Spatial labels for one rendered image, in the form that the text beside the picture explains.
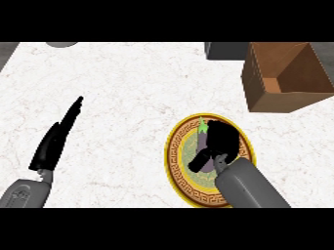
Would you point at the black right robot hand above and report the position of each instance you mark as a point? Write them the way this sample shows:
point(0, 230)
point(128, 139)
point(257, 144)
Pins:
point(220, 140)

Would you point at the purple eggplant with green stem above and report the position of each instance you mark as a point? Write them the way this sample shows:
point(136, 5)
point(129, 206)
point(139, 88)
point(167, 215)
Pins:
point(201, 143)

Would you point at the brown cardboard box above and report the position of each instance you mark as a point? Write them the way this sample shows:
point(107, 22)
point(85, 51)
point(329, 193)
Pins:
point(282, 78)

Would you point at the grey round object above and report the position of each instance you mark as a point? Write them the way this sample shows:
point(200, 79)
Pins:
point(61, 44)

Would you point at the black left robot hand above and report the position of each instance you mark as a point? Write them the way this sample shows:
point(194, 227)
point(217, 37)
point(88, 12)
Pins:
point(54, 145)

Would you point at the dark grey block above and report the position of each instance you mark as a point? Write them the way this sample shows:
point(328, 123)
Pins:
point(225, 50)

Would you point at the yellow and brown patterned plate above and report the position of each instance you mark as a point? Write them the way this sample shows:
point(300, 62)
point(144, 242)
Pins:
point(179, 162)

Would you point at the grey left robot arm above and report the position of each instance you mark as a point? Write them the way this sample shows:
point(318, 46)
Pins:
point(26, 192)

